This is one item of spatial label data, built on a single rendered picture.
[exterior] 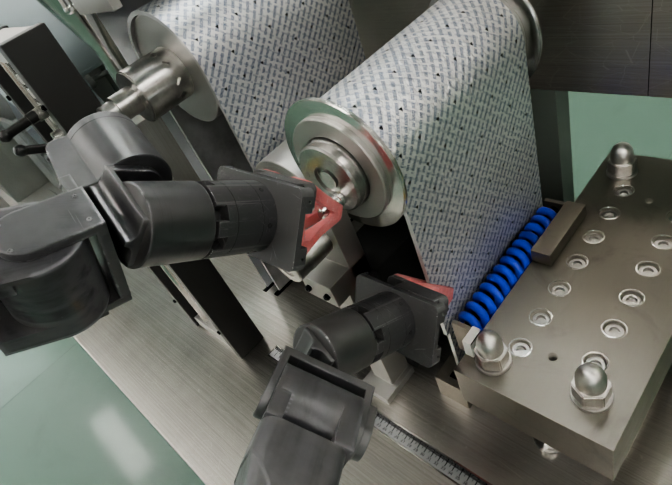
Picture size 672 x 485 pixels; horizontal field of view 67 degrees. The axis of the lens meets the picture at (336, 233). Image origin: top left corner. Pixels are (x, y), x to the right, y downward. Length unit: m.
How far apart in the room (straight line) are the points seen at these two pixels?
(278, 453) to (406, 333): 0.19
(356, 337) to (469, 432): 0.28
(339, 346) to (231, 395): 0.43
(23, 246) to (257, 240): 0.15
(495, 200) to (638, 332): 0.20
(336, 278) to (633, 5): 0.42
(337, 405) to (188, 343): 0.59
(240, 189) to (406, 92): 0.18
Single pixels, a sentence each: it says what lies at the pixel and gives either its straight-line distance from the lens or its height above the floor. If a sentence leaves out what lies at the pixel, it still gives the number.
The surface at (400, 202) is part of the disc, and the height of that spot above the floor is 1.22.
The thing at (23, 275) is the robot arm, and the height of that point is 1.38.
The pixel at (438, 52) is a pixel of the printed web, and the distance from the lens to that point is 0.52.
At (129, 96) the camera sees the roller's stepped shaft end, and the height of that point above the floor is 1.34.
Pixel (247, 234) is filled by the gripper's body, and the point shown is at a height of 1.30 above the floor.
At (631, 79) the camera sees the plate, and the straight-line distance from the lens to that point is 0.70.
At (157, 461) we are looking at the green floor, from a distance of 2.12.
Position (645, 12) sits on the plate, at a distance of 0.66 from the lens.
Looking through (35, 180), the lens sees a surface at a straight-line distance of 1.38.
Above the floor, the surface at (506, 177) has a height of 1.12.
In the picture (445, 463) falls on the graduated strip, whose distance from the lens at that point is 0.67.
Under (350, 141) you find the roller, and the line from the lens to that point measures 0.45.
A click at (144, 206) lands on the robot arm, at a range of 0.34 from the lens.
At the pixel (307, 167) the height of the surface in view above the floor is 1.26.
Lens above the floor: 1.51
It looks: 38 degrees down
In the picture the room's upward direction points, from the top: 25 degrees counter-clockwise
